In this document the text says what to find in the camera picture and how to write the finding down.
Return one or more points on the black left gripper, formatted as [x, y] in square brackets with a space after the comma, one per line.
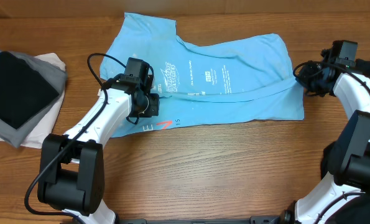
[153, 109]

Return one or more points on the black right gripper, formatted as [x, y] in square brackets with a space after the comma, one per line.
[311, 79]

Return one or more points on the light blue t-shirt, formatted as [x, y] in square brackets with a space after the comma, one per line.
[232, 82]

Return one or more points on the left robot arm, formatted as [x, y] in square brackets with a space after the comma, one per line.
[71, 178]

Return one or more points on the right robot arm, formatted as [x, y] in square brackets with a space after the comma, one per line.
[343, 194]

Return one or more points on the crumpled black garment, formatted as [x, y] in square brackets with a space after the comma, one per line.
[353, 90]

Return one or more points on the folded grey garment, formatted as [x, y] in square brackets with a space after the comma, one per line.
[52, 76]

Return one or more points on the folded white garment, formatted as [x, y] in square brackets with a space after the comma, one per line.
[43, 130]

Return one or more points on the folded black garment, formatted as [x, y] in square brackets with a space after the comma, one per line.
[23, 91]

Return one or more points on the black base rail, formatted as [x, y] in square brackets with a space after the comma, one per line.
[252, 220]

